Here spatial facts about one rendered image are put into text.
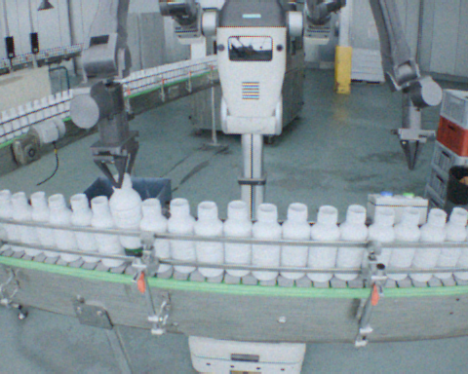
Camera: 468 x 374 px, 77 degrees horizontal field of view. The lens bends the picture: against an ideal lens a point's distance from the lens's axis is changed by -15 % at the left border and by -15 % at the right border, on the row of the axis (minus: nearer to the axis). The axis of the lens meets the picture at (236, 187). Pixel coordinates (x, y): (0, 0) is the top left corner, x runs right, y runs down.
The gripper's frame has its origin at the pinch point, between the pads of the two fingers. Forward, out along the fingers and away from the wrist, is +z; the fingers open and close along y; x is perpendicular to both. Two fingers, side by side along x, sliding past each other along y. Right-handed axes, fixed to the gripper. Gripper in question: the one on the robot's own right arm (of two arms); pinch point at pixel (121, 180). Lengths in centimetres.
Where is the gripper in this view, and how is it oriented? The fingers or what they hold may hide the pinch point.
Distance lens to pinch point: 72.4
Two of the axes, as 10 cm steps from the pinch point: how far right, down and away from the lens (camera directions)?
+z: 0.2, 8.9, 4.5
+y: -1.1, 4.5, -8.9
